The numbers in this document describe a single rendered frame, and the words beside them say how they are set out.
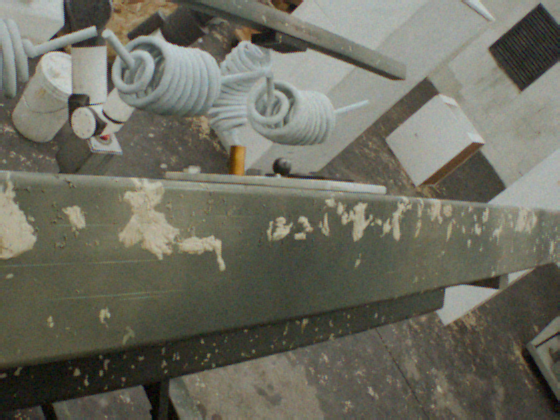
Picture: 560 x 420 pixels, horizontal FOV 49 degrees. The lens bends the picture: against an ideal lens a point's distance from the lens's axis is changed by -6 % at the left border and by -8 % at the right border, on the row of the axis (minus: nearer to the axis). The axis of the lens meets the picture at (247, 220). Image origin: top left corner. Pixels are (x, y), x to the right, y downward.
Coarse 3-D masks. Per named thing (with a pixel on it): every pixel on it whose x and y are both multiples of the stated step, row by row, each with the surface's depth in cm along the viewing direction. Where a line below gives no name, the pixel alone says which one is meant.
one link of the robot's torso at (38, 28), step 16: (0, 0) 130; (16, 0) 134; (32, 0) 135; (0, 16) 132; (16, 16) 134; (32, 16) 137; (48, 16) 140; (64, 16) 148; (32, 32) 140; (48, 32) 142
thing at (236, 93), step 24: (240, 48) 61; (264, 48) 61; (288, 48) 60; (240, 72) 62; (240, 96) 64; (216, 120) 64; (240, 120) 64; (240, 144) 65; (192, 168) 63; (240, 168) 65; (360, 192) 57; (384, 192) 60
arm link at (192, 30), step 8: (184, 8) 141; (176, 16) 142; (184, 16) 141; (192, 16) 142; (200, 16) 140; (208, 16) 140; (176, 24) 142; (184, 24) 141; (192, 24) 141; (200, 24) 143; (208, 24) 143; (184, 32) 142; (192, 32) 142; (200, 32) 143; (208, 32) 146; (192, 40) 145; (200, 40) 146
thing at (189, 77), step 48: (192, 0) 49; (240, 0) 53; (0, 48) 47; (48, 48) 46; (144, 48) 55; (192, 48) 58; (336, 48) 65; (144, 96) 57; (192, 96) 55; (288, 96) 73; (288, 144) 72
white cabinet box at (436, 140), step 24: (408, 120) 623; (432, 120) 608; (456, 120) 593; (408, 144) 625; (432, 144) 609; (456, 144) 594; (480, 144) 612; (408, 168) 626; (432, 168) 611; (456, 168) 640
